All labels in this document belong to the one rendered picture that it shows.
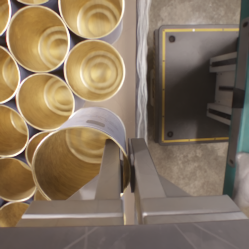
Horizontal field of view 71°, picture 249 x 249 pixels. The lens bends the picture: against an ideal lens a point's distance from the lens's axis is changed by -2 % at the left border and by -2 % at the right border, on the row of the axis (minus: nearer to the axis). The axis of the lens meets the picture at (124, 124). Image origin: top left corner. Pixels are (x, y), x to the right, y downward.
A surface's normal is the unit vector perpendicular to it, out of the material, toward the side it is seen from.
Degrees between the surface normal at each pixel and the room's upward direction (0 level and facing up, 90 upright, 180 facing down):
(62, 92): 2
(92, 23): 2
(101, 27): 2
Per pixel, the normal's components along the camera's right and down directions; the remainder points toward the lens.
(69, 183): 0.54, -0.82
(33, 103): 0.99, -0.14
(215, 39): 0.04, 0.24
